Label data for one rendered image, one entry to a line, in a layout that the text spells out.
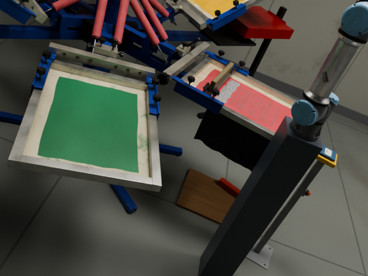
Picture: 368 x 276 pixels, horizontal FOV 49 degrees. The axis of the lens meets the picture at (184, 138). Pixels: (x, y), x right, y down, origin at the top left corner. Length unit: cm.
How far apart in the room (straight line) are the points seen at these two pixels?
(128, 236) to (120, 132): 101
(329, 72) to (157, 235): 162
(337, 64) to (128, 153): 93
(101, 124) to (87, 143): 16
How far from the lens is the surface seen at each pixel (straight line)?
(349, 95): 554
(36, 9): 229
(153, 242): 273
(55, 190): 285
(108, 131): 185
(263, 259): 301
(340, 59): 169
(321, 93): 174
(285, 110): 268
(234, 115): 229
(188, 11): 299
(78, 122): 186
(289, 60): 523
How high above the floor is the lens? 208
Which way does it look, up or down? 35 degrees down
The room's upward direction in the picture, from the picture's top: 24 degrees clockwise
